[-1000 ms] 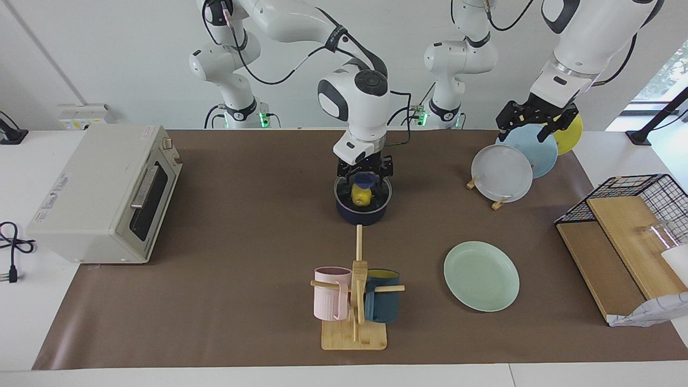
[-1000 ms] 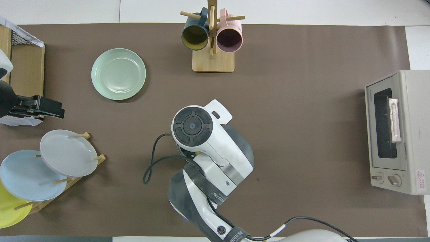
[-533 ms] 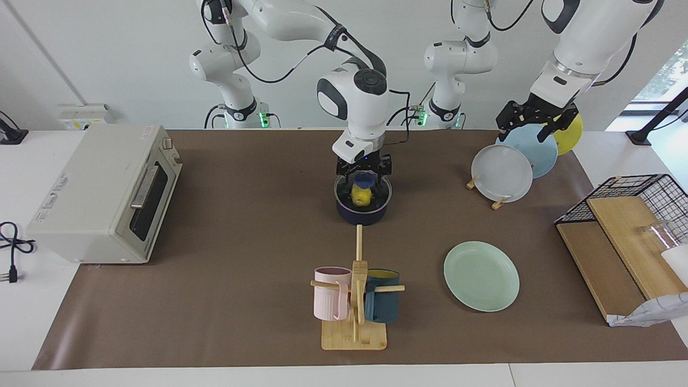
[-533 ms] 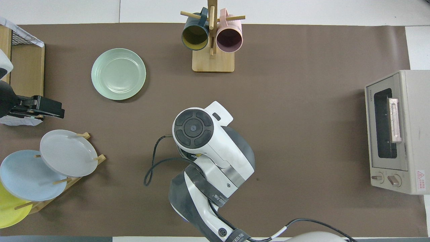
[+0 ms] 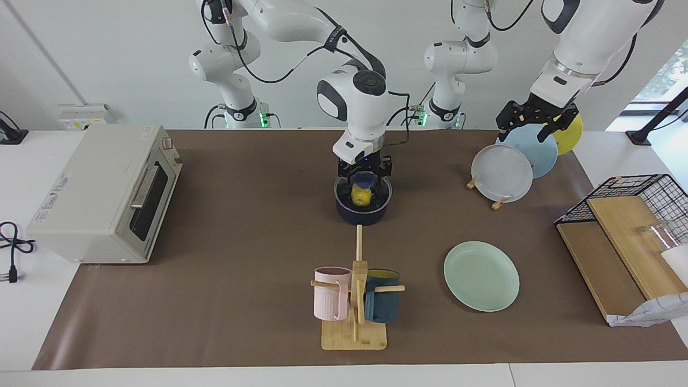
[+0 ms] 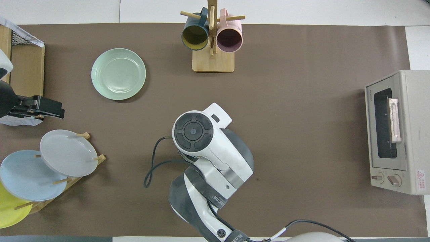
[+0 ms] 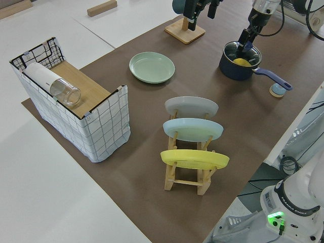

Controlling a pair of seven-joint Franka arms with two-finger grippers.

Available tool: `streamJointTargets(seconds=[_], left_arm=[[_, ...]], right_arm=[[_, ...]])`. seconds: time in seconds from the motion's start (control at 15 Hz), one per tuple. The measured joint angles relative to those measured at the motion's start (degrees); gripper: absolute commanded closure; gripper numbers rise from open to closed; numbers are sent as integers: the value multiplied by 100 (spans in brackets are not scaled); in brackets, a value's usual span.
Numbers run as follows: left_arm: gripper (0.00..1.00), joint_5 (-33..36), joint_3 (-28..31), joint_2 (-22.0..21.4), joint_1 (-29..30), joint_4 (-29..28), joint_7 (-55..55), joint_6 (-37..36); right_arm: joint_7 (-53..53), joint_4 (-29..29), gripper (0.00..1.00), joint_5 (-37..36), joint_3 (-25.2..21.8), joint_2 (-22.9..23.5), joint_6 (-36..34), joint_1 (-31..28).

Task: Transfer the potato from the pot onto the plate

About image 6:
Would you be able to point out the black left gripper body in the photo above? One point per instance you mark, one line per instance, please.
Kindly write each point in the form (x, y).
(47, 105)

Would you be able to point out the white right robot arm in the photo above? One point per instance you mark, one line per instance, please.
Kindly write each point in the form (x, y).
(215, 158)

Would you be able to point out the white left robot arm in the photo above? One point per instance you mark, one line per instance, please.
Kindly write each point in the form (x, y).
(5, 97)

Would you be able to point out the grey plate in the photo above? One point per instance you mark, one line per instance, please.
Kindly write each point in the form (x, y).
(67, 153)

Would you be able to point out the wooden plate rack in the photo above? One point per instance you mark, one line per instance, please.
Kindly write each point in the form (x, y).
(85, 168)

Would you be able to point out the light blue plate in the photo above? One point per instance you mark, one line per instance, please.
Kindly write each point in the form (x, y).
(25, 176)

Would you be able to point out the mint green plate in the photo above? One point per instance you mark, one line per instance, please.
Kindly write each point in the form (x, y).
(118, 74)

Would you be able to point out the yellow plate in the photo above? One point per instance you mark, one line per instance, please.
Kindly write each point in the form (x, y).
(8, 211)

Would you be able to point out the wooden shelf board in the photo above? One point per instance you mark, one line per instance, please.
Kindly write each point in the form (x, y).
(27, 70)

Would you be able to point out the dark teal mug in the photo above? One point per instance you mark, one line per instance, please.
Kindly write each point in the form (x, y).
(195, 37)

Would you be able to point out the wooden mug tree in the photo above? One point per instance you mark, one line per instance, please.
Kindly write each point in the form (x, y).
(213, 62)

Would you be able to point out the pink ribbed mug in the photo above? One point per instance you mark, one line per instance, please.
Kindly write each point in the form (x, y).
(229, 38)

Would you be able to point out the brown table mat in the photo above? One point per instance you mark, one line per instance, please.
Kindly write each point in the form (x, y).
(302, 101)

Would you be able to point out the beige toaster oven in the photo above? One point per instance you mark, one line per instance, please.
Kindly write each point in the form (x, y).
(410, 131)

